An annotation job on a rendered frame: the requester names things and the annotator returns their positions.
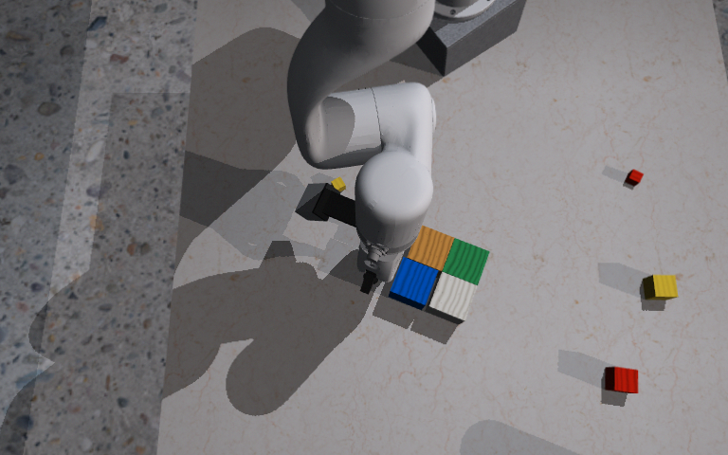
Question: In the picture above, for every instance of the green cube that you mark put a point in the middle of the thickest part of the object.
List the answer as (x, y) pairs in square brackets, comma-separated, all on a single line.
[(465, 261)]

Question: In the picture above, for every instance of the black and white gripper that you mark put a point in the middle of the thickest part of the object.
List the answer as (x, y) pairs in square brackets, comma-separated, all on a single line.
[(383, 270)]

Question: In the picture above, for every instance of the blue cube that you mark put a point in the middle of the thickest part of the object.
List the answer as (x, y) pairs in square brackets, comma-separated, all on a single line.
[(413, 283)]

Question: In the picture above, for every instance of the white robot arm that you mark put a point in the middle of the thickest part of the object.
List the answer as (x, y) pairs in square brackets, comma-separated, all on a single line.
[(387, 129)]

